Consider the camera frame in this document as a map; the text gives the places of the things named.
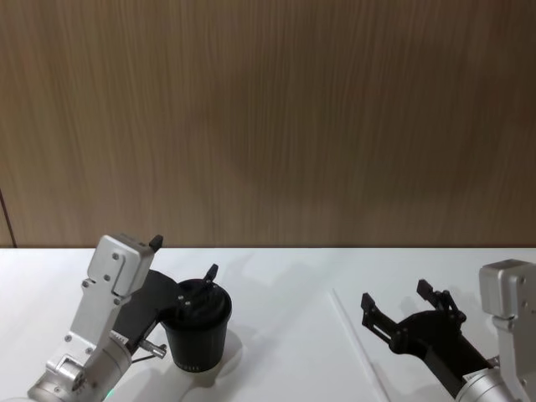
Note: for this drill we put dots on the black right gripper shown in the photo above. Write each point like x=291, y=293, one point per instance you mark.
x=439, y=339

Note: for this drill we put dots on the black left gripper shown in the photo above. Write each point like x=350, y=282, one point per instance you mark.
x=144, y=303

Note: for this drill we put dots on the black paper cup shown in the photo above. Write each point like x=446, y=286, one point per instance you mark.
x=197, y=339

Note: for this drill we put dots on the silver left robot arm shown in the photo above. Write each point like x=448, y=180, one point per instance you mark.
x=98, y=310

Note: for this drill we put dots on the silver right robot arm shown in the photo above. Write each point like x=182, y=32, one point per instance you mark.
x=508, y=318

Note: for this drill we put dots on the thin white strip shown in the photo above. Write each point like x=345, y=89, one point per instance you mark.
x=360, y=343

